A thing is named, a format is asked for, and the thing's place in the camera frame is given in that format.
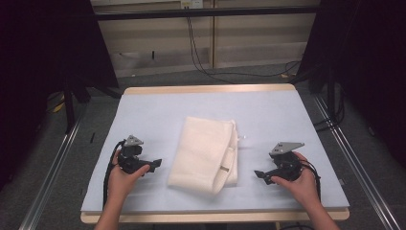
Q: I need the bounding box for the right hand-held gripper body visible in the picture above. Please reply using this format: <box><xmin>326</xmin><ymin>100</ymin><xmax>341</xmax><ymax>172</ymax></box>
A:
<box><xmin>269</xmin><ymin>142</ymin><xmax>305</xmax><ymax>182</ymax></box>

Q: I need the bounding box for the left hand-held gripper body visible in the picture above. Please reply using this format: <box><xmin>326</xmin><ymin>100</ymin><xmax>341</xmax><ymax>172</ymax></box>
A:
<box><xmin>117</xmin><ymin>134</ymin><xmax>154</xmax><ymax>175</ymax></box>

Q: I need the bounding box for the white mesh laundry bag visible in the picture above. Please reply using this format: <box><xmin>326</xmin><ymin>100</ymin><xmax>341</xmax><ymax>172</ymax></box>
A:
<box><xmin>167</xmin><ymin>116</ymin><xmax>247</xmax><ymax>196</ymax></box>

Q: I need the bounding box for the person's left hand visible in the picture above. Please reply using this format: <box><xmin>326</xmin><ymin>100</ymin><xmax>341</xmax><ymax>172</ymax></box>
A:
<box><xmin>107</xmin><ymin>159</ymin><xmax>151</xmax><ymax>198</ymax></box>

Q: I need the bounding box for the person's right hand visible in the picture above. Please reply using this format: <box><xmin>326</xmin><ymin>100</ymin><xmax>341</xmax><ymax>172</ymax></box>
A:
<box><xmin>271</xmin><ymin>151</ymin><xmax>322</xmax><ymax>206</ymax></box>

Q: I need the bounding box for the light blue table mat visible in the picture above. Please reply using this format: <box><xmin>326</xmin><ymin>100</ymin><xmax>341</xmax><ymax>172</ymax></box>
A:
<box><xmin>80</xmin><ymin>89</ymin><xmax>350</xmax><ymax>215</ymax></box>

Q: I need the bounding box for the black metal stand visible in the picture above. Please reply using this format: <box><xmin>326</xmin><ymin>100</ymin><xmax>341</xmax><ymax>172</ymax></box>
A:
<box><xmin>62</xmin><ymin>83</ymin><xmax>92</xmax><ymax>134</ymax></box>

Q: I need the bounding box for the wooden table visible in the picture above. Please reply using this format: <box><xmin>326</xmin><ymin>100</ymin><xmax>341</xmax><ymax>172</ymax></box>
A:
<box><xmin>79</xmin><ymin>83</ymin><xmax>350</xmax><ymax>224</ymax></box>

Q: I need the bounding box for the black curtain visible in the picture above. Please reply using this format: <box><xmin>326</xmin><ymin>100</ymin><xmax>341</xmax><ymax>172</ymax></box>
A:
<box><xmin>295</xmin><ymin>0</ymin><xmax>406</xmax><ymax>169</ymax></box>
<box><xmin>0</xmin><ymin>0</ymin><xmax>120</xmax><ymax>191</ymax></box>

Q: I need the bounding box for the black horizontal bar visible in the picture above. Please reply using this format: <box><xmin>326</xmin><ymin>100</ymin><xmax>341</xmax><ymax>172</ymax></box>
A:
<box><xmin>95</xmin><ymin>5</ymin><xmax>321</xmax><ymax>22</ymax></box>

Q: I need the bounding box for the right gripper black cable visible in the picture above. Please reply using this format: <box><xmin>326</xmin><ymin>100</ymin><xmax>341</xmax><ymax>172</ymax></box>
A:
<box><xmin>300</xmin><ymin>158</ymin><xmax>323</xmax><ymax>203</ymax></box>

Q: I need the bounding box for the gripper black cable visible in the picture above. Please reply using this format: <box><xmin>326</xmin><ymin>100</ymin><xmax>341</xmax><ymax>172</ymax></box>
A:
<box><xmin>300</xmin><ymin>158</ymin><xmax>323</xmax><ymax>203</ymax></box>
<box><xmin>101</xmin><ymin>139</ymin><xmax>126</xmax><ymax>210</ymax></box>

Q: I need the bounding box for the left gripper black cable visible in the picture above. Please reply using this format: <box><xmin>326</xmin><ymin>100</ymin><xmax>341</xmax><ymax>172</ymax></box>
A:
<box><xmin>101</xmin><ymin>139</ymin><xmax>126</xmax><ymax>210</ymax></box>

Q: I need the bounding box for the black cable bundle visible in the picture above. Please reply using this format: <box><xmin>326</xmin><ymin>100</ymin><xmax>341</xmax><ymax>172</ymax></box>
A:
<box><xmin>313</xmin><ymin>80</ymin><xmax>347</xmax><ymax>132</ymax></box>

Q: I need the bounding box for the aluminium floor rail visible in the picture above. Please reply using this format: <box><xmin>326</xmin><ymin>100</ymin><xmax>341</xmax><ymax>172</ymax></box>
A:
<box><xmin>310</xmin><ymin>94</ymin><xmax>401</xmax><ymax>230</ymax></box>
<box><xmin>18</xmin><ymin>108</ymin><xmax>86</xmax><ymax>230</ymax></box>

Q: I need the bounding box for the black floor cable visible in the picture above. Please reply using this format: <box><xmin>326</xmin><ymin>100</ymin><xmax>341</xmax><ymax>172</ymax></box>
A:
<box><xmin>186</xmin><ymin>15</ymin><xmax>302</xmax><ymax>84</ymax></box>

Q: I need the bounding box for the white wall socket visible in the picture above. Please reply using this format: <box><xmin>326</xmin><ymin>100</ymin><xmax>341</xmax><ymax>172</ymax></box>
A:
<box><xmin>180</xmin><ymin>0</ymin><xmax>204</xmax><ymax>10</ymax></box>

